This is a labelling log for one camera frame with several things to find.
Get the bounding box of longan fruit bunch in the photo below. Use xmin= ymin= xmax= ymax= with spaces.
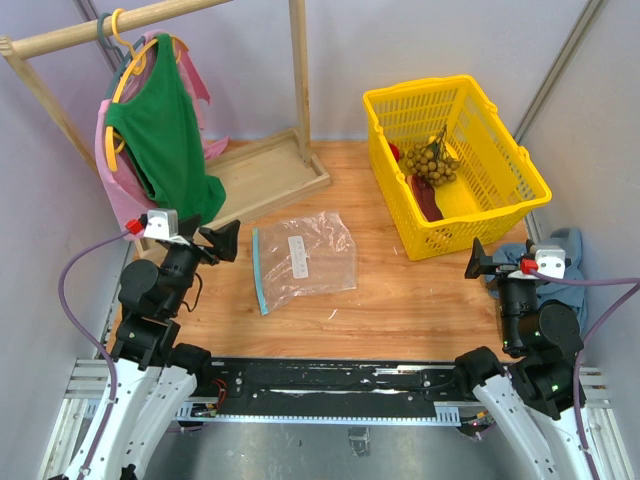
xmin=398 ymin=125 xmax=461 ymax=187

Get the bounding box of green tank top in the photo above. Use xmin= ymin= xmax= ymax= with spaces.
xmin=106 ymin=34 xmax=226 ymax=224

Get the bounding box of yellow plastic basket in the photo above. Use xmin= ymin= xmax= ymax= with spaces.
xmin=363 ymin=75 xmax=552 ymax=261

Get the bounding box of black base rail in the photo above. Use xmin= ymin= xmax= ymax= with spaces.
xmin=175 ymin=358 xmax=479 ymax=429

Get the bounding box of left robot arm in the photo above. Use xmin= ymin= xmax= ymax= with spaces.
xmin=58 ymin=209 xmax=241 ymax=479

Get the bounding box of pink shirt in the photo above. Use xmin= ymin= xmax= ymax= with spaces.
xmin=94 ymin=30 xmax=229 ymax=228

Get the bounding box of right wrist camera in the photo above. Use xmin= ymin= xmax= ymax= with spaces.
xmin=517 ymin=245 xmax=567 ymax=279

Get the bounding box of toy steak slice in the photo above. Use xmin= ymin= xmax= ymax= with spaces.
xmin=406 ymin=175 xmax=444 ymax=222

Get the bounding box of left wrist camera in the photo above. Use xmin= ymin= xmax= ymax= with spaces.
xmin=125 ymin=209 xmax=178 ymax=240

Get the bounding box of blue cloth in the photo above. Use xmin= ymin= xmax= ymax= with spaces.
xmin=492 ymin=228 xmax=588 ymax=330

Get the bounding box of dark green hanger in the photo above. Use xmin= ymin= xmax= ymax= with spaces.
xmin=97 ymin=13 xmax=127 ymax=99

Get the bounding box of clear zip top bag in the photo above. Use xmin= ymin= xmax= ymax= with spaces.
xmin=251 ymin=211 xmax=357 ymax=316

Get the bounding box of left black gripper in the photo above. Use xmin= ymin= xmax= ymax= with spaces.
xmin=163 ymin=214 xmax=240 ymax=314

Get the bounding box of red toy fruit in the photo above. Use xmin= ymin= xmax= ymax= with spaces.
xmin=388 ymin=143 xmax=402 ymax=161

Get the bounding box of aluminium frame post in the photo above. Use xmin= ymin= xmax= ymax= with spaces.
xmin=514 ymin=0 xmax=608 ymax=144

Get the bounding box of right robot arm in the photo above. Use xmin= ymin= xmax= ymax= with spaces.
xmin=452 ymin=239 xmax=623 ymax=479

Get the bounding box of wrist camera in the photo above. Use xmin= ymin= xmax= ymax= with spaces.
xmin=125 ymin=209 xmax=178 ymax=240
xmin=517 ymin=245 xmax=567 ymax=279

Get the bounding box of yellow toy banana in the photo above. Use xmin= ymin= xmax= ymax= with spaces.
xmin=433 ymin=141 xmax=481 ymax=217

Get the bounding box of yellow hanger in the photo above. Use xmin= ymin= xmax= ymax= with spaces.
xmin=103 ymin=7 xmax=190 ymax=173

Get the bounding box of wooden clothes rack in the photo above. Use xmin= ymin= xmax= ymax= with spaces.
xmin=1 ymin=0 xmax=331 ymax=228

